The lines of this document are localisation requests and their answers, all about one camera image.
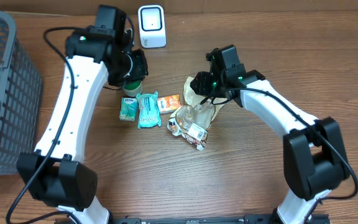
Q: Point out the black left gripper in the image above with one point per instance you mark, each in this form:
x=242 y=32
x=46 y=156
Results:
x=142 y=59

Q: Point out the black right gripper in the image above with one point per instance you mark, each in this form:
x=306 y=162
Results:
x=203 y=80

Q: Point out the green lid jar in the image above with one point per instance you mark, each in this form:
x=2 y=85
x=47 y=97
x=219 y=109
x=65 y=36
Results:
x=132 y=89

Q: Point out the brown bread snack bag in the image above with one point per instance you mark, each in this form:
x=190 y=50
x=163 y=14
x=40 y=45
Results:
x=192 y=121

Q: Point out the small teal tissue pack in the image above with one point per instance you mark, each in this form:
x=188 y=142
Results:
x=128 y=110

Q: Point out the orange tissue pack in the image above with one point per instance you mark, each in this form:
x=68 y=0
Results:
x=168 y=104

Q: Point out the teal wet wipes pack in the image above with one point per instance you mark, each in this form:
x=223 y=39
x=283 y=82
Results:
x=149 y=114

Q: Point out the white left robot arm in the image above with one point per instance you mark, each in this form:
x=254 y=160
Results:
x=101 y=56

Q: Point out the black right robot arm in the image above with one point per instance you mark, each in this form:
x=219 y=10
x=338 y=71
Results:
x=314 y=157

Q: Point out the white barcode scanner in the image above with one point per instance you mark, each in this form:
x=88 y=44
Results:
x=152 y=30

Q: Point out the grey plastic basket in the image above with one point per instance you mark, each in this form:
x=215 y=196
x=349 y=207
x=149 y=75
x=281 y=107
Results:
x=21 y=87

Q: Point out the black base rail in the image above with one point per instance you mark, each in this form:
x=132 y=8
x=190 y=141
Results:
x=182 y=221

